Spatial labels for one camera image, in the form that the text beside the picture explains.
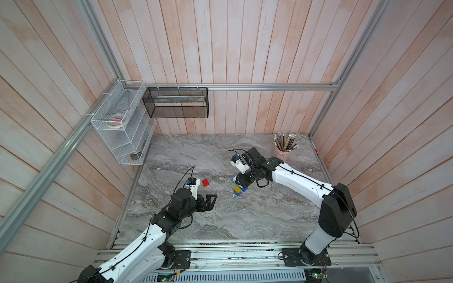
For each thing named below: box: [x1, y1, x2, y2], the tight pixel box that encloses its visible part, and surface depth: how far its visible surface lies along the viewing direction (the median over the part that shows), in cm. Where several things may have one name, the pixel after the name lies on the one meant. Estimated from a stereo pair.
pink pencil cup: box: [271, 142, 292, 163], surface depth 102 cm
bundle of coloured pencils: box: [273, 130, 300, 153], surface depth 103 cm
